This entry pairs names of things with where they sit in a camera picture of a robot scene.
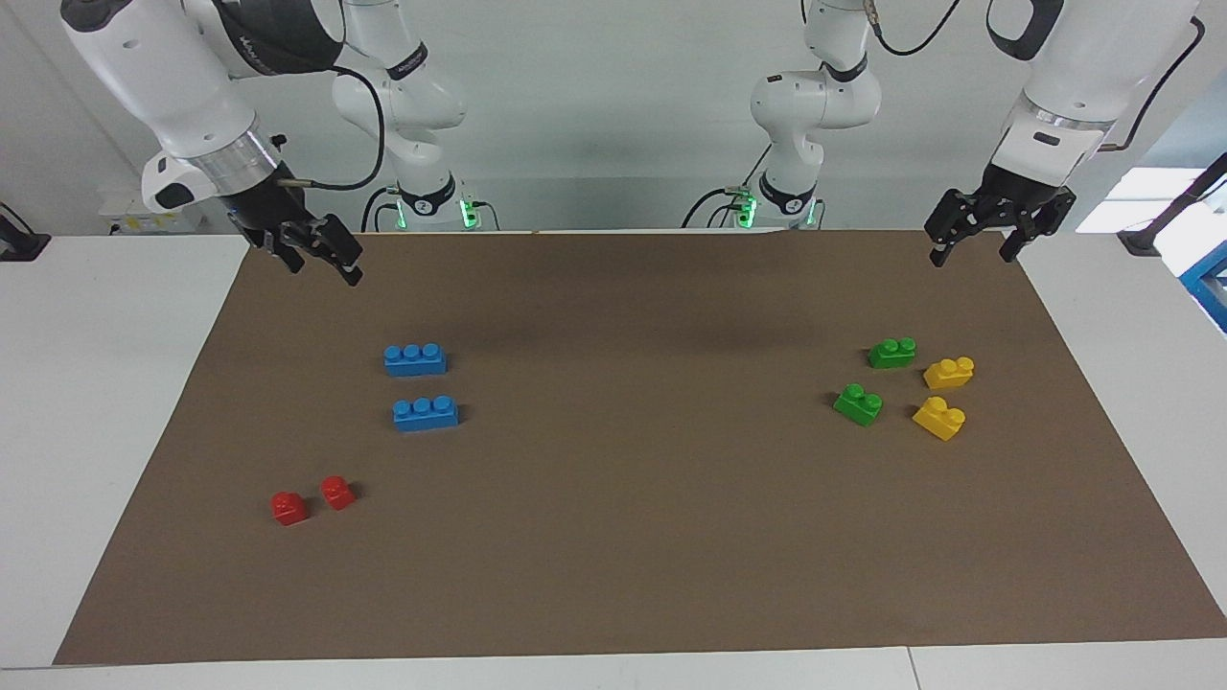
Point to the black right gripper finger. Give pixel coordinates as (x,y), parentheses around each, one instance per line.
(351,268)
(291,257)

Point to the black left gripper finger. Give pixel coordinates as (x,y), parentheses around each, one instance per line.
(941,250)
(1013,244)

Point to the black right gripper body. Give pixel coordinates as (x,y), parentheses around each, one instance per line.
(283,218)

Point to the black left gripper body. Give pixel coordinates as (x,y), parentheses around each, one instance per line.
(1002,203)

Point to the blue three-stud block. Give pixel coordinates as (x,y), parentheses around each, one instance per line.
(426,414)
(414,360)

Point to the green two-stud block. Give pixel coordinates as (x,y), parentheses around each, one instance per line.
(891,355)
(858,406)

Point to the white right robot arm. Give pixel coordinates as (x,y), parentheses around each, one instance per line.
(153,77)

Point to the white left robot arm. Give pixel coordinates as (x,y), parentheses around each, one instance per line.
(1093,77)

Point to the yellow two-stud block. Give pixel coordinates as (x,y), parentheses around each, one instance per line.
(948,374)
(938,420)

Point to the red one-stud block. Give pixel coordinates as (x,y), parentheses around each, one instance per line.
(289,509)
(336,494)

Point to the black stand with pole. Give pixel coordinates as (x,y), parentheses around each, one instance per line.
(1165,216)

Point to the white power strip box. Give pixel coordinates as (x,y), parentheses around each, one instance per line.
(125,213)

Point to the black table clamp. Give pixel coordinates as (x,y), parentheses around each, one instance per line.
(17,244)

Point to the brown table mat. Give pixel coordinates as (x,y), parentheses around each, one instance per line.
(613,537)

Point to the blue metal frame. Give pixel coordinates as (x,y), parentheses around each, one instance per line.
(1210,287)

